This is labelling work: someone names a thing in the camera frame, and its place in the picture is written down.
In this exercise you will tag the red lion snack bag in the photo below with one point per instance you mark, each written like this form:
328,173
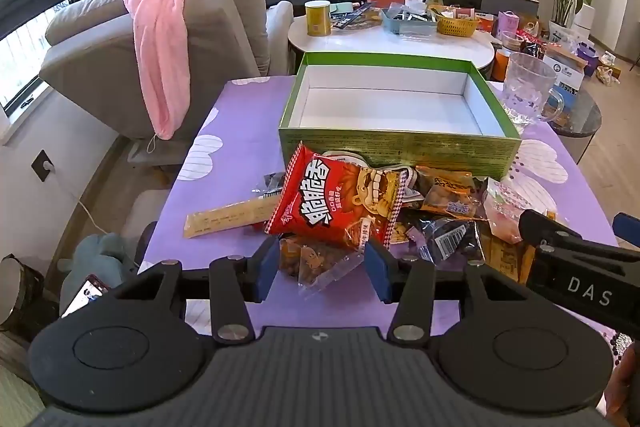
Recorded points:
337,202

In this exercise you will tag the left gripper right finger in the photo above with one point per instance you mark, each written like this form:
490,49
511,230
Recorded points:
409,284

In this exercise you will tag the smartphone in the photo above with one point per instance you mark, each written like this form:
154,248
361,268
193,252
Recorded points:
90,290

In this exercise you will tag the blue-grey tray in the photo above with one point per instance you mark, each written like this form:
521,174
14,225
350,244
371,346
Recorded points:
407,24

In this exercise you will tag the orange peanut snack bag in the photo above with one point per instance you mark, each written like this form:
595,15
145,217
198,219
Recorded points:
448,193

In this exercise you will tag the yellow canister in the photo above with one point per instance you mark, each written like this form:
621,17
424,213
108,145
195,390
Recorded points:
318,20

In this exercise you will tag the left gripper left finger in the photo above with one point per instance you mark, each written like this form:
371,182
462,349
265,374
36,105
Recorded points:
235,281

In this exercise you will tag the purple floral tablecloth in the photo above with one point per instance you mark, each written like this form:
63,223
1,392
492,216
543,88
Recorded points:
240,144

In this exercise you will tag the teal plush toy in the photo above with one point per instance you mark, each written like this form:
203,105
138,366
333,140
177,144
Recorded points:
104,256

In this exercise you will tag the person's right hand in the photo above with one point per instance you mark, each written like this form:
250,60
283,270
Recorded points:
620,392

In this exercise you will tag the long yellow snack packet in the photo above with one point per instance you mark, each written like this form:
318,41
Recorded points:
233,216

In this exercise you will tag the grey armchair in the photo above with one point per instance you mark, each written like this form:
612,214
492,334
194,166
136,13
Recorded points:
91,59

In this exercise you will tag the pink box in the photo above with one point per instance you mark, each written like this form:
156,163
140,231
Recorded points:
507,22

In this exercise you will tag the green cardboard box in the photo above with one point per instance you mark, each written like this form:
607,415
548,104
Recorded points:
398,109

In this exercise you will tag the clear glass mug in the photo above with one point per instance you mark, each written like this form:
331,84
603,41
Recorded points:
529,95

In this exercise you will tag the dark round side table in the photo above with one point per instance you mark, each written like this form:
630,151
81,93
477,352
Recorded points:
578,124

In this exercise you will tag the clear packet with brown snacks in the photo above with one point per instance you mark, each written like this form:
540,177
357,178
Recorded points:
315,265

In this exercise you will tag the yellow woven basket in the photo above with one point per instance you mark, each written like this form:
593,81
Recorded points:
456,27

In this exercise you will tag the wall power socket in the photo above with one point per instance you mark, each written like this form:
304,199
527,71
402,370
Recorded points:
42,166

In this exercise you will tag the white blue carton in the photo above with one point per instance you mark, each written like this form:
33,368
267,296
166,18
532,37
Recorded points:
569,69

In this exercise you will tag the white round coffee table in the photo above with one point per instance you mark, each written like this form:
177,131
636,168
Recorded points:
375,39

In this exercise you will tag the pink translucent snack packet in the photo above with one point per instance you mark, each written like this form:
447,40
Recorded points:
503,208

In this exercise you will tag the pink towel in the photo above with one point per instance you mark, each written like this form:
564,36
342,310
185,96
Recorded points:
161,48

